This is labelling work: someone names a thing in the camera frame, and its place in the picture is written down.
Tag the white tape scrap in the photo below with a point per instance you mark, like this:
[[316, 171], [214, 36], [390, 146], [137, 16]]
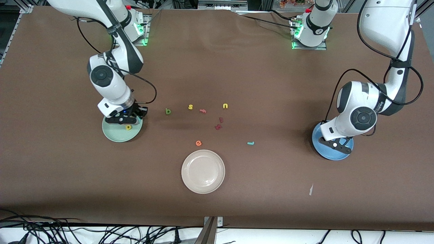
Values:
[[311, 189]]

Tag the aluminium frame corner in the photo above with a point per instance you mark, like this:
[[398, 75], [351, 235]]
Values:
[[422, 12], [25, 6]]

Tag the beige plate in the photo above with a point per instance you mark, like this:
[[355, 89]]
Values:
[[203, 171]]

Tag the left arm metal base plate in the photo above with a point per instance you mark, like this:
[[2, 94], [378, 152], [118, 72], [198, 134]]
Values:
[[308, 48]]

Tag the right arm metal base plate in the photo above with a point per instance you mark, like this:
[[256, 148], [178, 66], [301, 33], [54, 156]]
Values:
[[148, 30]]

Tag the grey equipment box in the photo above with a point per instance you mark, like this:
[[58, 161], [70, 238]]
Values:
[[222, 4]]

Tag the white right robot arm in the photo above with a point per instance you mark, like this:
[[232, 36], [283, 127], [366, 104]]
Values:
[[108, 81]]

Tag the dark red letter k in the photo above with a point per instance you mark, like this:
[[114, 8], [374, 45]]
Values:
[[218, 127]]

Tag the green plate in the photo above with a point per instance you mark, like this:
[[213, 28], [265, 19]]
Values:
[[117, 134]]

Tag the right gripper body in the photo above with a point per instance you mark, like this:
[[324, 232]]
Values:
[[134, 109]]

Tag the orange flowers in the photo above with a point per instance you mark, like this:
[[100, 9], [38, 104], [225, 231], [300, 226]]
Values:
[[295, 2]]

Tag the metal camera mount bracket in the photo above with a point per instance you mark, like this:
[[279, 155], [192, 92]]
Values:
[[210, 230]]

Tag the aluminium side rail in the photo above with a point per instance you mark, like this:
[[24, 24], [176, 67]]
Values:
[[6, 37]]

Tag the blue plate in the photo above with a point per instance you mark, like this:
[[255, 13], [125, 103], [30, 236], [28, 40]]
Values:
[[334, 157]]

